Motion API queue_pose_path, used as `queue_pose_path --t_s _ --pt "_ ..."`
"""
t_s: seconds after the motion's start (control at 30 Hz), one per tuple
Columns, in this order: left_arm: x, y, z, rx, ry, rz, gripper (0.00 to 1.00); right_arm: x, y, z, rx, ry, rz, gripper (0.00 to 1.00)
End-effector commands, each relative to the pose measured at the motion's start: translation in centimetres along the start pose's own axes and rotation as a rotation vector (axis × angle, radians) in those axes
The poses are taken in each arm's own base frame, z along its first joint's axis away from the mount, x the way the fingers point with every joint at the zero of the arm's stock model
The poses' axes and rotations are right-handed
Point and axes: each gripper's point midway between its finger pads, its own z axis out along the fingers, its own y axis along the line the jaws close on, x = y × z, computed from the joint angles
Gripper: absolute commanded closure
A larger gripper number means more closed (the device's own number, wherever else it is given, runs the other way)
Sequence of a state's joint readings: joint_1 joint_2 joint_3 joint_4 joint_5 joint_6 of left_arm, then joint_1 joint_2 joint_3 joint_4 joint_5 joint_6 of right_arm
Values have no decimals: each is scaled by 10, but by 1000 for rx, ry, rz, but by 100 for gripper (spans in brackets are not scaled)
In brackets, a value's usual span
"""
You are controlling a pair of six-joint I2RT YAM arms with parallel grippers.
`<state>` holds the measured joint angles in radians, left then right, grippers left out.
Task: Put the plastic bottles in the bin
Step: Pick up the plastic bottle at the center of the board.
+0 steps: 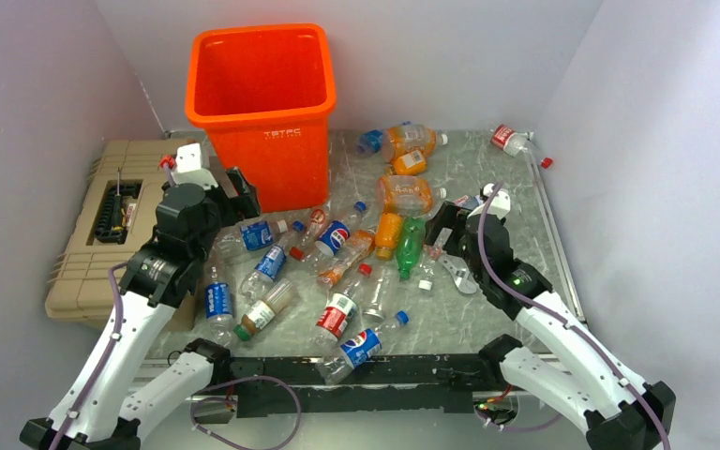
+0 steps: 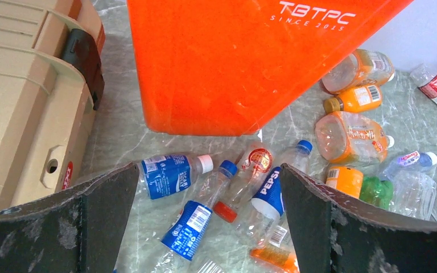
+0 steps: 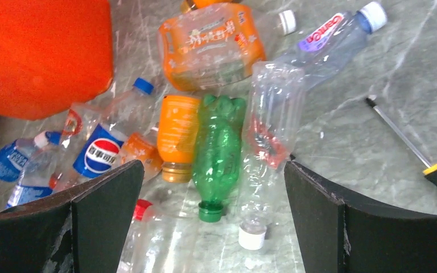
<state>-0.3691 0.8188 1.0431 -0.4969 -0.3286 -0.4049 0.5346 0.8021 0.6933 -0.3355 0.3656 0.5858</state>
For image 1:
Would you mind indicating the small orange bottle far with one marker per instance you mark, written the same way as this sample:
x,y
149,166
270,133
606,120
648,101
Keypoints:
x,y
412,163

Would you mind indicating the blue label water bottle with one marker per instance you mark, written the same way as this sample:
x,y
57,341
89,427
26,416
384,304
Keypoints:
x,y
256,284
219,311

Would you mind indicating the red label cola bottle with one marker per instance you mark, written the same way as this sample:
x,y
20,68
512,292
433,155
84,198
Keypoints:
x,y
341,307

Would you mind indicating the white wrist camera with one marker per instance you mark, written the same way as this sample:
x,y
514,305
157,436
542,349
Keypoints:
x,y
190,165
500,204

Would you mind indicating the orange soda bottle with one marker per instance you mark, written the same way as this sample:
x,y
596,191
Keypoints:
x,y
387,236

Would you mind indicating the orange tea bottle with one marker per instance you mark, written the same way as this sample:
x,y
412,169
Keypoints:
x,y
356,249

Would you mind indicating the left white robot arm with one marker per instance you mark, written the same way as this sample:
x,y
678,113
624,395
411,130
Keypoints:
x,y
99,411

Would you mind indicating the blue label bottle white cap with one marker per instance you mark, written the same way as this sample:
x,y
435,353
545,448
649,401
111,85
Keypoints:
x,y
240,243

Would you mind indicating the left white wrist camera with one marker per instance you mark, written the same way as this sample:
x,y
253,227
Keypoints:
x,y
190,165

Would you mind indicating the blue label water bottle middle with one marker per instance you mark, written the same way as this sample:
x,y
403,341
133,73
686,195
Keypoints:
x,y
256,284

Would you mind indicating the orange plastic bin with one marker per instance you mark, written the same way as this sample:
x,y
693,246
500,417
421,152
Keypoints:
x,y
263,95

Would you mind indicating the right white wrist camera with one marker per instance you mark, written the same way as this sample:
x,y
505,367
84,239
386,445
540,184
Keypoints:
x,y
500,204

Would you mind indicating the black base frame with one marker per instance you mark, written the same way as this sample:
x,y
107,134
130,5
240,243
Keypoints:
x,y
449,382

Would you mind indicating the adjustable wrench red handle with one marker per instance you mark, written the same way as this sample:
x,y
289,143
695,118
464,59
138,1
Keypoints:
x,y
459,271

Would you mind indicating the green plastic bottle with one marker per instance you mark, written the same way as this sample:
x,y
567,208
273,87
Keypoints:
x,y
410,246

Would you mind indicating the brown tea bottle green cap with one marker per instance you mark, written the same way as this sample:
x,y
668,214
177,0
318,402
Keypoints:
x,y
265,310

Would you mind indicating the red label bottle far corner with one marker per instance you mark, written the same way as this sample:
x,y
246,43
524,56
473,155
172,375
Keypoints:
x,y
519,145

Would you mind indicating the pepsi bottle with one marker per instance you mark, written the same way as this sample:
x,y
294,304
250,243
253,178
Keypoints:
x,y
340,229
356,351

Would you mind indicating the large orange juice bottle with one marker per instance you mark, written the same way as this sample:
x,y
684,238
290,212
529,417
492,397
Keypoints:
x,y
403,139

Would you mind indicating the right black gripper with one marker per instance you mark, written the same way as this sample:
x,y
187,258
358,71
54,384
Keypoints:
x,y
449,216

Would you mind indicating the tan tool case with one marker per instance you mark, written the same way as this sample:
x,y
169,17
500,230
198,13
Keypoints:
x,y
80,291

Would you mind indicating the pepsi bottle front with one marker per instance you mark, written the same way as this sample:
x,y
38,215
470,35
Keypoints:
x,y
356,351

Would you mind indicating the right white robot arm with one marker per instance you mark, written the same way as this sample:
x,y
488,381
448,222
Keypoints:
x,y
609,403

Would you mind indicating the blue label water bottle left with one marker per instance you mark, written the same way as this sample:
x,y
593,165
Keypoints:
x,y
219,311

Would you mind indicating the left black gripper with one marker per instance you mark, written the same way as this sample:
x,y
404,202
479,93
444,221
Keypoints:
x,y
244,205

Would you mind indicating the wide orange label bottle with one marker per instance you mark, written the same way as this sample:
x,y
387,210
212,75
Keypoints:
x,y
408,195

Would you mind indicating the pepsi bottle centre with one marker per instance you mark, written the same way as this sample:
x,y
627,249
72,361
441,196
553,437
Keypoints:
x,y
340,229

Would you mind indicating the blue crushed bottle far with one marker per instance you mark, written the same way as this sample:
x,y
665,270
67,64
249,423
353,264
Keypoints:
x,y
369,143

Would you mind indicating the red cap clear bottle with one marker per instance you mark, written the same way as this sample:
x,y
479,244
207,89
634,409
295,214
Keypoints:
x,y
316,223

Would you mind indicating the clear bottle white cap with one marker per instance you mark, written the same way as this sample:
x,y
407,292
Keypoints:
x,y
386,288

